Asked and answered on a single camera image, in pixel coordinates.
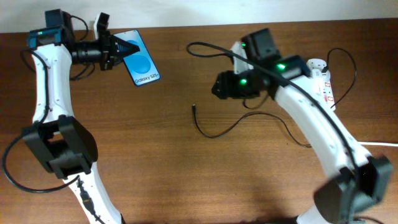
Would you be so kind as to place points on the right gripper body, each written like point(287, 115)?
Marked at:
point(247, 85)

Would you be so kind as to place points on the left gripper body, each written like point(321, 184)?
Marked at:
point(105, 58)

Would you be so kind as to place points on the blue Galaxy smartphone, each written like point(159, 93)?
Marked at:
point(140, 65)

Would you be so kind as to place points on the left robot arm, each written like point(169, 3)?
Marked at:
point(61, 144)

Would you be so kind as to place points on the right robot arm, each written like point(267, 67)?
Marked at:
point(356, 179)

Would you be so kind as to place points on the white USB charger plug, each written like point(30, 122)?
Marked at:
point(318, 68)

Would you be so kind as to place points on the white power strip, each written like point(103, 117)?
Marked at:
point(322, 86)

